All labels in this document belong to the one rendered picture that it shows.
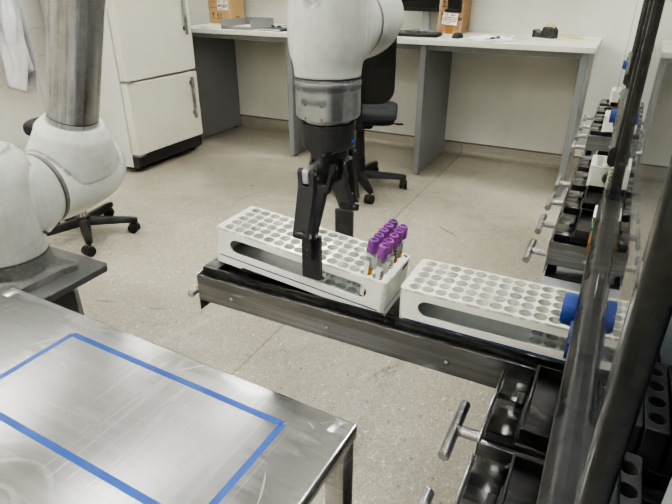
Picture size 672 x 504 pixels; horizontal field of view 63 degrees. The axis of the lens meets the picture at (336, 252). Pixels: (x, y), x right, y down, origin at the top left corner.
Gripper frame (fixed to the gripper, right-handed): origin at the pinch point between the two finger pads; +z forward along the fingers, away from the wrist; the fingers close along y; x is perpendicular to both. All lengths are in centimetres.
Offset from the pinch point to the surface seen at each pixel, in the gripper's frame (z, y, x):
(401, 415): 87, -59, -6
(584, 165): 5, -82, 31
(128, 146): 68, -200, -264
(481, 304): 1.3, 2.9, 24.6
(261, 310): 9.8, 6.8, -8.7
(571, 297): -12.4, 20.4, 35.2
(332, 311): 6.5, 6.4, 3.9
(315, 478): 5.0, 35.0, 16.9
